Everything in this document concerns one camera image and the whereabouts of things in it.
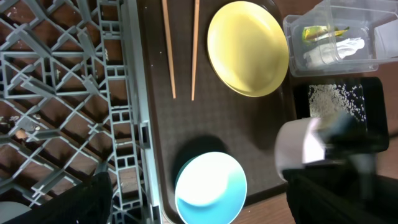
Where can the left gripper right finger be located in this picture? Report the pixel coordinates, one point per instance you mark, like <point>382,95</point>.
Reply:
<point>329,195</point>

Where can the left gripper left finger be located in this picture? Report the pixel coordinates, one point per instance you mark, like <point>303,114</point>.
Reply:
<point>88,202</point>

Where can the white bowl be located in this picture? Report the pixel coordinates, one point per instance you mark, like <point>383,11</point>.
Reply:
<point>298,144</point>

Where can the rice and nuts pile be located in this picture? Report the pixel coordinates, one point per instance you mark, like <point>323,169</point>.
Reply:
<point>327,99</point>

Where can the white napkin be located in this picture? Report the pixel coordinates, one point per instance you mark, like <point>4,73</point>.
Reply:
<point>326,54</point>

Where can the green yellow snack wrapper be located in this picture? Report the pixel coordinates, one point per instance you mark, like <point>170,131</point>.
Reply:
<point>317,33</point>

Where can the wooden chopstick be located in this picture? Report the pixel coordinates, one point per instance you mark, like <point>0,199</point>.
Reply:
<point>169,46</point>
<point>195,46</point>

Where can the white cup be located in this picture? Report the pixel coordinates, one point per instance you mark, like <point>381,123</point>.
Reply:
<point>10,210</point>

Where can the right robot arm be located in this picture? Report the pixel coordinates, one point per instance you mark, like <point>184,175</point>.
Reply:
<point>343,140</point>

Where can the clear plastic waste bin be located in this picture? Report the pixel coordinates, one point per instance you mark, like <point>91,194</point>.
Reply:
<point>340,37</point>

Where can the black rectangular tray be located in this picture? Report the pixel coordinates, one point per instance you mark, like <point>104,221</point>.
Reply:
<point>376,121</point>

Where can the grey plastic dish rack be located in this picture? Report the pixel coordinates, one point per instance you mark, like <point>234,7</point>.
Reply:
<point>74,103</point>

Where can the light blue bowl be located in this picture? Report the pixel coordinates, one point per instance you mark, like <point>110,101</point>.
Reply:
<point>210,188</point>

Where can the dark brown serving tray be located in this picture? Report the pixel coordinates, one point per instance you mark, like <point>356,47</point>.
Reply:
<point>190,116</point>

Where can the yellow round plate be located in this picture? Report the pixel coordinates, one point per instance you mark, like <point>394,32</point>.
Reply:
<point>247,49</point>

